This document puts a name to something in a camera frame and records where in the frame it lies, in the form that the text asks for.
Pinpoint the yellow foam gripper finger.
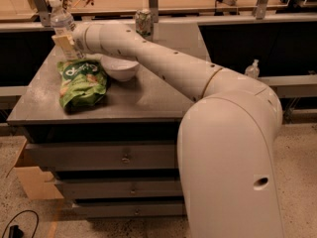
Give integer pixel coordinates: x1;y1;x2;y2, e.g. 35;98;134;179
52;34;84;60

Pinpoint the clear plastic water bottle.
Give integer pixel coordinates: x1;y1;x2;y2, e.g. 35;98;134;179
49;0;76;36

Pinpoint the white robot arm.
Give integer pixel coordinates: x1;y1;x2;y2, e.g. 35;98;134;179
66;21;284;238

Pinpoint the green rice chip bag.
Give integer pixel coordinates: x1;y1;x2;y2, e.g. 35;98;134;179
57;59;107;108

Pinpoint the hand sanitizer pump bottle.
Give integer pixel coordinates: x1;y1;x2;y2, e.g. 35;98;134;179
245;59;260;79

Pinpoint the white bowl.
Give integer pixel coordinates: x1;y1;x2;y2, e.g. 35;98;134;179
100;56;140;81

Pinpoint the grey drawer cabinet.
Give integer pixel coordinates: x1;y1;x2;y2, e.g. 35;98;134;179
9;49;193;218

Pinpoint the cardboard box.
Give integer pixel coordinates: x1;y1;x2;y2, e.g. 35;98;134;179
5;139;64;201

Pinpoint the black floor cable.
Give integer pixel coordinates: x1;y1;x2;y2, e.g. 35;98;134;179
0;209;41;238

